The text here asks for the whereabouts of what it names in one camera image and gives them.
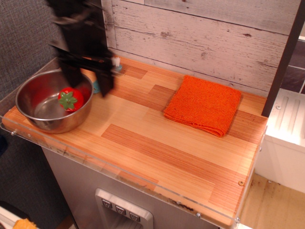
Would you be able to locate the stainless steel bowl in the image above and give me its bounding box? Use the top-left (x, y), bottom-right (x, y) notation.
top-left (15, 70), bottom-right (93, 134)

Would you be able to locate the white toy sink unit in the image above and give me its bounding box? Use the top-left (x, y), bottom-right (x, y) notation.
top-left (254, 35), bottom-right (305, 194)

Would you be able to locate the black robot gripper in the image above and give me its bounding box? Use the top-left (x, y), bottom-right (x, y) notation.
top-left (51, 19), bottom-right (114, 97)

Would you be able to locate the orange folded towel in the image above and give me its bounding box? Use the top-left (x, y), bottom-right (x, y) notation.
top-left (163, 75), bottom-right (241, 137)

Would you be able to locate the silver dispenser panel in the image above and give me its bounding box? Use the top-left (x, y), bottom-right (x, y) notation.
top-left (95, 188), bottom-right (154, 229)

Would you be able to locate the red toy strawberry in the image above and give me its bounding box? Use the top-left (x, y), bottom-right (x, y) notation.
top-left (58, 87), bottom-right (84, 112)

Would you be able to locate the teal dish brush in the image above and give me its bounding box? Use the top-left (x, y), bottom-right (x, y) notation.
top-left (93, 56), bottom-right (122, 94)

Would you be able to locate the yellow object bottom left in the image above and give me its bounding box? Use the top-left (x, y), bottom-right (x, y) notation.
top-left (13, 219), bottom-right (37, 229)

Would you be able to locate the clear acrylic guard rail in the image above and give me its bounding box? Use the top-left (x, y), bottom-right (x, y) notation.
top-left (3, 110), bottom-right (267, 229)

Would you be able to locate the grey toy fridge cabinet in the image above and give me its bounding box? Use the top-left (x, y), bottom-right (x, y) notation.
top-left (43, 149), bottom-right (216, 229)

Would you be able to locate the dark right post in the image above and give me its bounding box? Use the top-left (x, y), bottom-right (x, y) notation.
top-left (261, 0), bottom-right (305, 117)

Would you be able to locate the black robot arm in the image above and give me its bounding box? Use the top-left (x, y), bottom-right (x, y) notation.
top-left (47, 0), bottom-right (114, 96)

